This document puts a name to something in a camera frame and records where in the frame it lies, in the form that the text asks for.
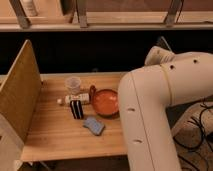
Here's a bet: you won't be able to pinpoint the black white striped eraser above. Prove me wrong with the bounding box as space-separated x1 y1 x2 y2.
70 100 84 119

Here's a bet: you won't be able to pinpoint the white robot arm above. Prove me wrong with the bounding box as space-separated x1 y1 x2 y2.
118 46 213 171

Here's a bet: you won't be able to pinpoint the orange bowl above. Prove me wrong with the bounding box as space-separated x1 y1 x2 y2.
89 85 119 117

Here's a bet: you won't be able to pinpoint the clear plastic cup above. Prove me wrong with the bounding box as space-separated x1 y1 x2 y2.
65 76 81 95

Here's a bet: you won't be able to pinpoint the blue sponge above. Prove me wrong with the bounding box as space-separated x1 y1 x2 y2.
83 117 105 136

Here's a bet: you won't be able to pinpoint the right dark side panel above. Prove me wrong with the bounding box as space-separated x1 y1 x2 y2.
156 36 171 51

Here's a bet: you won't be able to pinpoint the left wooden side panel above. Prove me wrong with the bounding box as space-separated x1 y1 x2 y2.
0 40 42 146

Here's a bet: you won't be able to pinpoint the white bottle on shelf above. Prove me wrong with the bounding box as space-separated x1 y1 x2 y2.
23 0 38 17

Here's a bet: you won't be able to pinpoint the wooden shelf rail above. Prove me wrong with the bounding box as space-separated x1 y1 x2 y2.
0 0 213 33

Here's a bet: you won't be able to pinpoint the black cables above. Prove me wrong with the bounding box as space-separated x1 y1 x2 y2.
172 101 213 171

